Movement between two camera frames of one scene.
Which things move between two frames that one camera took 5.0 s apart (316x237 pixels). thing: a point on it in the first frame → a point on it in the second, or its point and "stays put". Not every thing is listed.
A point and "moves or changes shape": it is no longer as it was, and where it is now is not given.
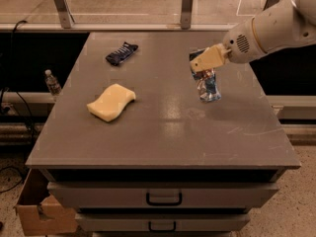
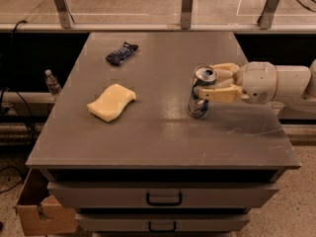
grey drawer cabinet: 163,134 stays put
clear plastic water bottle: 52,84 stays put
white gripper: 239,43 → 258,82
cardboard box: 39,212 stays put
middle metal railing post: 187,7 stays put
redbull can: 207,86 moves or changes shape
